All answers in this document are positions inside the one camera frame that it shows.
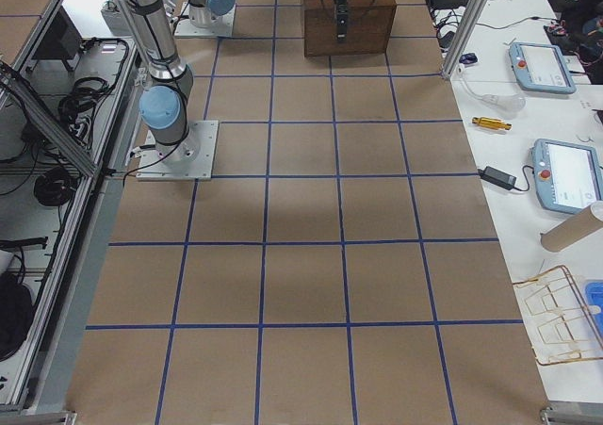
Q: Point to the cardboard tube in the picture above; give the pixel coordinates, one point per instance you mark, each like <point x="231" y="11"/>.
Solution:
<point x="573" y="229"/>

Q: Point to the upper teach pendant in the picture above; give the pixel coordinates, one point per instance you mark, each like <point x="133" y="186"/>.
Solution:
<point x="540" y="68"/>

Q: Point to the black power adapter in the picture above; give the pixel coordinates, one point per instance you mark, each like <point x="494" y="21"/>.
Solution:
<point x="497" y="177"/>

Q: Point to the lower teach pendant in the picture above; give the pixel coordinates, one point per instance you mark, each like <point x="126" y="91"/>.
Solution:
<point x="567" y="176"/>

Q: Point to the clear light bulb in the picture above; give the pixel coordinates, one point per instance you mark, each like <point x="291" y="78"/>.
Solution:
<point x="506" y="103"/>

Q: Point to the aluminium frame post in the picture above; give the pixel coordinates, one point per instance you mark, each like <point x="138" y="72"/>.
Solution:
<point x="468" y="21"/>

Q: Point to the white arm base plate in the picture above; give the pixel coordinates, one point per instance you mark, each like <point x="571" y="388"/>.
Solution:
<point x="197" y="23"/>
<point x="193" y="159"/>

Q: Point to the dark wooden cabinet box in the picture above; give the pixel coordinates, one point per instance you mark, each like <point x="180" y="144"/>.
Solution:
<point x="369" y="30"/>

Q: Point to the gold wire rack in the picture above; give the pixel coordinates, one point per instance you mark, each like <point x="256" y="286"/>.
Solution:
<point x="561" y="322"/>

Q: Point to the gold metal cylinder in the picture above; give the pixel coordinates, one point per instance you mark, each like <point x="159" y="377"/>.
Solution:
<point x="491" y="123"/>

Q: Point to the teach pendant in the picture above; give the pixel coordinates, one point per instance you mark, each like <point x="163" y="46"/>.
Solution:
<point x="567" y="176"/>
<point x="540" y="68"/>

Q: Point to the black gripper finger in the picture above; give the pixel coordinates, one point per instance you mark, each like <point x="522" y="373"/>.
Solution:
<point x="341" y="16"/>

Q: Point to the blue plastic box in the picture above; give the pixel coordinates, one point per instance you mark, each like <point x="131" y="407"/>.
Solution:
<point x="593" y="292"/>

